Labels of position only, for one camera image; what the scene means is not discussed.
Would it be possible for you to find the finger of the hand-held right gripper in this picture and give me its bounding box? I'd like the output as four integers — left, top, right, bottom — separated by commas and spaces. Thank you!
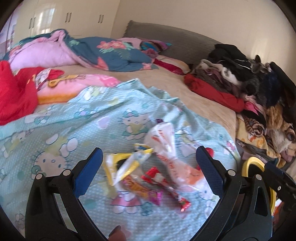
264, 161, 296, 200

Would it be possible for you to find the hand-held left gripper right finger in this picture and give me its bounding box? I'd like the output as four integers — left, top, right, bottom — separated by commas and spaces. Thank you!
192, 146, 273, 241

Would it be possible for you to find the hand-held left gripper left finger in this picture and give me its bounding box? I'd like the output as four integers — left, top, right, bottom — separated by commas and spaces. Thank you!
24, 147, 109, 241

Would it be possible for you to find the yellow-rimmed black bin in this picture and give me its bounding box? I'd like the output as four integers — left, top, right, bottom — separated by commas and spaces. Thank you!
241, 157, 278, 210

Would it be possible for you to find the long red wrapper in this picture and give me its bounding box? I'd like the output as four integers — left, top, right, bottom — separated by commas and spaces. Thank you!
162, 185, 192, 213

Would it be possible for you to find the white yellow snack wrapper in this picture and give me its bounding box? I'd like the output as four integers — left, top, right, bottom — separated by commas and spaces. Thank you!
114, 143, 154, 186

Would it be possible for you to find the orange snack wrapper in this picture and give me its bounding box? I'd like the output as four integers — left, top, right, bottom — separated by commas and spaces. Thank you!
122, 175, 151, 198

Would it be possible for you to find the white red-printed plastic bag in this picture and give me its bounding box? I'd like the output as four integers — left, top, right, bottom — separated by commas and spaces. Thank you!
143, 122, 222, 207

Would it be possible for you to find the pink foil wrapper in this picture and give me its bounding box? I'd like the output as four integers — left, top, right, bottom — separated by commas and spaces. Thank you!
148, 189, 163, 206

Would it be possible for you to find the red white candy wrapper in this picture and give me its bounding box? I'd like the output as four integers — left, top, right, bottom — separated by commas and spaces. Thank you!
141, 167, 163, 184

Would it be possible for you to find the yellow cartoon blanket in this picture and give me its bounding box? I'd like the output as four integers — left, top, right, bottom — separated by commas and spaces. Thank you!
235, 113, 287, 168

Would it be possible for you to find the light blue cartoon sheet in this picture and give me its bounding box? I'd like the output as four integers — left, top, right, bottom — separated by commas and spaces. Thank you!
0, 79, 239, 241

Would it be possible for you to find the red folded garment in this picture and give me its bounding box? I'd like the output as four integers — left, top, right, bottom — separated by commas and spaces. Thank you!
184, 74, 246, 113

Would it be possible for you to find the pink cartoon pillow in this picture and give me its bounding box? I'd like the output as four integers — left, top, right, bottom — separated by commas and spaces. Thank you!
35, 68, 121, 105

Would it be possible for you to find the pile of clothes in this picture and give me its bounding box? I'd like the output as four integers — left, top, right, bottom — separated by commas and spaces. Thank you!
191, 43, 296, 161

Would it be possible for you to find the beige bed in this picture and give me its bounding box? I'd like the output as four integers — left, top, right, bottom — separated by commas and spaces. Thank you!
50, 55, 238, 131

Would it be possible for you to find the red cartoon blanket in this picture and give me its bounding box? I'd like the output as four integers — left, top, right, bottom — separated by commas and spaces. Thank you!
0, 61, 65, 126

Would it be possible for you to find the white red floral pillow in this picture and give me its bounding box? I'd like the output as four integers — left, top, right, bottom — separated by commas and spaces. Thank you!
153, 54, 191, 75

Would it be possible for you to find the blue floral quilt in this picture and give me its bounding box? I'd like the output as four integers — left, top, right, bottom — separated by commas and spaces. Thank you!
2, 29, 160, 73

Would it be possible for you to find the grey padded headboard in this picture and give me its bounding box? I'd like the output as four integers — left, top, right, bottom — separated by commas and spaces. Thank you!
125, 21, 223, 65

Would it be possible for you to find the striped colourful pillow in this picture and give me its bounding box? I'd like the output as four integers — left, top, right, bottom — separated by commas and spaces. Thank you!
140, 39, 173, 57

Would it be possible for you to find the cream glossy wardrobe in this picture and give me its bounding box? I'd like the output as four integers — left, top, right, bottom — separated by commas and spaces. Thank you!
13, 0, 121, 44

